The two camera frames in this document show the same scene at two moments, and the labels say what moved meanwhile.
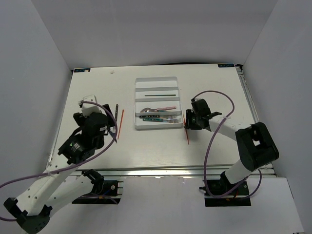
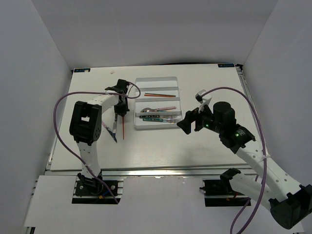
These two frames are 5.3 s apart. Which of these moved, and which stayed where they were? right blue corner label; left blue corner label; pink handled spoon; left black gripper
Moved: left black gripper
Stayed: right blue corner label; left blue corner label; pink handled spoon
